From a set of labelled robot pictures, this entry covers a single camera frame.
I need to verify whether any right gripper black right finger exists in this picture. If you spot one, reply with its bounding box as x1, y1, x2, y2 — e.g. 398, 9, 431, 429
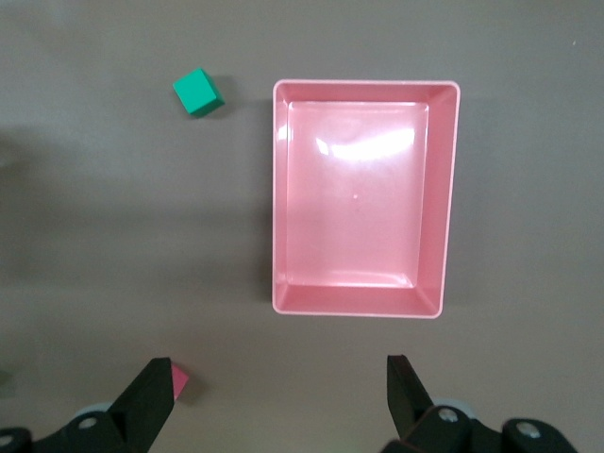
380, 354, 579, 453

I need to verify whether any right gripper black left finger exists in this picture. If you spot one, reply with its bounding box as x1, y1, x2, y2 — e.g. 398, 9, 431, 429
0, 357, 174, 453

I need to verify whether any pink foam cube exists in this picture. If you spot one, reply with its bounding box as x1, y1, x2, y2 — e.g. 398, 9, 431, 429
169, 362, 193, 403

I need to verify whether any pink plastic bin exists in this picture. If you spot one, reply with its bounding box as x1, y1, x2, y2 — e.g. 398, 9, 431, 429
271, 78, 461, 323

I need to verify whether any green foam cube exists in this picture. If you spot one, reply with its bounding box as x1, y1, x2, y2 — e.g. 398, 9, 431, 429
171, 67, 227, 120

